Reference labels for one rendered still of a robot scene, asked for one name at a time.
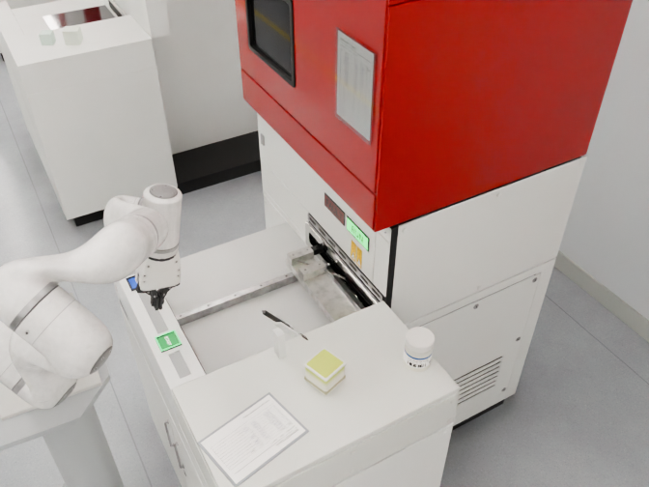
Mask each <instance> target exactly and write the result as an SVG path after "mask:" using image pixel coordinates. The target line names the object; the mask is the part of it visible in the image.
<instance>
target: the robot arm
mask: <svg viewBox="0 0 649 487"><path fill-rule="evenodd" d="M182 200H183V195H182V193H181V191H180V190H179V189H178V188H176V187H175V186H171V185H167V184H156V185H152V186H148V187H147V188H146V189H145V190H144V194H143V198H140V197H134V196H128V195H118V196H115V197H113V198H112V199H110V200H109V202H108V203H107V205H106V207H105V209H104V214H103V223H104V227H103V228H102V229H101V230H100V231H98V232H97V233H96V234H95V235H94V237H93V238H92V239H90V240H89V241H88V242H86V243H85V244H83V245H82V246H80V247H78V248H77V249H74V250H72V251H69V252H65V253H61V254H54V255H46V256H37V257H28V258H21V259H17V260H13V261H11V262H8V263H6V264H4V265H1V266H0V383H2V384H3V385H4V386H5V387H7V388H8V389H10V390H11V391H12V392H13V393H15V394H16V395H17V396H19V397H20V398H21V399H22V400H24V401H25V402H27V403H28V404H30V405H32V406H34V407H36V408H39V409H50V408H53V407H56V406H58V405H59V404H61V403H62V402H63V401H64V400H65V399H66V398H67V397H68V396H69V395H70V394H71V392H72V391H73V389H74V388H75V385H76V382H77V379H80V378H84V377H87V376H89V375H91V374H93V373H95V372H97V371H98V369H100V368H101V367H102V366H103V364H104V363H105V362H106V360H107V359H108V357H109V356H110V355H111V351H112V347H113V338H112V335H111V333H110V331H109V329H108V328H107V326H106V325H105V324H104V323H103V322H102V321H101V320H100V319H99V318H98V317H97V316H96V315H94V314H93V313H92V312H91V311H90V310H88V309H87V308H86V307H85V306H83V305H82V304H81V303H80V302H79V301H77V300H76V299H75V298H73V297H72V296H71V295H70V294H69V293H67V292H66V291H65V290H64V289H63V288H61V287H60V286H59V285H58V283H59V282H61V281H68V282H76V283H85V284H109V283H114V282H117V281H120V280H122V279H124V278H126V277H128V276H129V275H130V274H132V273H133V272H134V271H135V270H136V271H135V280H136V282H138V283H137V286H136V289H135V290H136V292H137V293H146V294H148V295H150V296H151V306H153V307H154V308H155V311H157V310H161V309H162V305H163V304H164V297H165V296H166V295H167V292H168V291H170V290H171V289H172V288H174V287H176V286H179V285H180V281H181V260H180V253H179V239H180V226H181V213H182ZM157 289H158V290H157Z"/></svg>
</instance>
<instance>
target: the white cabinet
mask: <svg viewBox="0 0 649 487"><path fill-rule="evenodd" d="M115 289H116V287H115ZM116 293H117V296H118V300H119V303H120V307H121V309H122V313H123V316H124V320H125V323H126V327H127V333H128V336H129V340H130V343H131V347H132V350H133V353H134V356H135V360H136V363H137V367H138V370H139V374H140V377H141V381H142V384H143V388H144V390H145V394H146V397H147V401H148V404H149V408H150V411H151V415H152V418H153V421H154V423H155V427H156V429H157V431H158V434H159V436H160V437H161V439H162V442H163V444H164V446H165V449H166V451H167V453H168V456H169V458H170V460H171V463H172V465H173V467H174V470H175V472H176V474H177V477H178V479H179V481H180V483H181V485H182V487H209V486H208V484H207V482H206V479H205V478H204V476H203V474H202V472H201V470H200V467H199V465H198V463H197V461H196V459H195V457H194V455H193V452H192V450H191V448H190V446H189V444H188V442H187V439H186V437H185V435H184V433H183V430H182V427H181V425H180V424H179V423H178V421H177V419H176V417H175V415H174V413H173V411H172V408H171V406H170V404H169V402H168V400H167V398H166V395H165V393H164V391H163V389H162V387H161V385H160V383H159V380H158V378H157V376H156V374H155V372H154V369H153V367H152V365H151V363H150V361H149V359H148V356H147V354H146V352H145V350H144V348H143V346H142V343H141V341H140V339H139V337H138V335H137V333H136V331H135V328H134V326H133V324H132V322H131V320H130V319H129V316H128V314H127V311H126V309H125V307H124V304H123V302H122V300H121V298H120V296H119V294H118V291H117V289H116ZM452 428H453V422H452V423H450V424H448V425H446V426H444V427H442V428H440V429H439V430H437V431H436V432H434V433H432V434H430V435H428V436H426V437H424V438H422V439H421V440H419V441H417V442H415V443H413V444H410V445H408V446H406V447H404V448H403V449H401V450H399V451H397V452H395V453H393V454H391V455H389V456H387V457H385V458H384V459H382V460H380V461H379V462H377V463H375V464H373V465H371V466H369V467H367V468H366V469H364V470H362V471H360V472H358V473H355V474H353V475H351V476H349V477H348V478H346V479H344V480H342V481H340V482H338V483H336V484H334V485H332V486H330V487H439V486H440V482H441V478H442V473H443V469H444V464H445V459H446V455H447V450H448V446H449V442H450V437H451V432H452Z"/></svg>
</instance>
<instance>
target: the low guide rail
mask: <svg viewBox="0 0 649 487"><path fill-rule="evenodd" d="M297 281H298V280H297V278H296V277H295V276H294V274H293V273H292V272H289V273H286V274H284V275H281V276H278V277H276V278H274V279H271V280H269V281H266V282H263V283H261V284H258V285H255V286H253V287H250V288H247V289H245V290H242V291H239V292H237V293H235V294H232V295H230V296H227V297H224V298H222V299H219V300H217V301H212V302H210V303H207V304H204V305H202V306H199V307H196V308H194V309H191V310H188V311H186V312H184V313H181V314H179V315H176V318H177V320H178V322H179V324H180V326H182V325H185V324H187V323H190V322H193V321H195V320H198V319H200V318H203V317H206V316H208V315H211V314H213V313H215V312H218V311H220V310H223V309H225V308H228V307H231V306H233V305H236V304H239V303H241V302H244V301H248V300H251V299H253V298H256V297H258V296H261V295H263V294H265V293H268V292H270V291H273V290H276V289H278V288H281V287H284V286H286V285H289V284H291V283H294V282H297Z"/></svg>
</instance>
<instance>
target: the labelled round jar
mask: <svg viewBox="0 0 649 487"><path fill-rule="evenodd" d="M434 342H435V337H434V335H433V333H432V332H431V331H430V330H429V329H426V328H423V327H414V328H411V329H409V330H408V332H407V334H406V342H405V349H404V357H403V362H404V365H405V367H406V368H407V369H409V370H411V371H414V372H422V371H425V370H427V369H428V368H429V367H430V365H431V360H432V354H433V348H434Z"/></svg>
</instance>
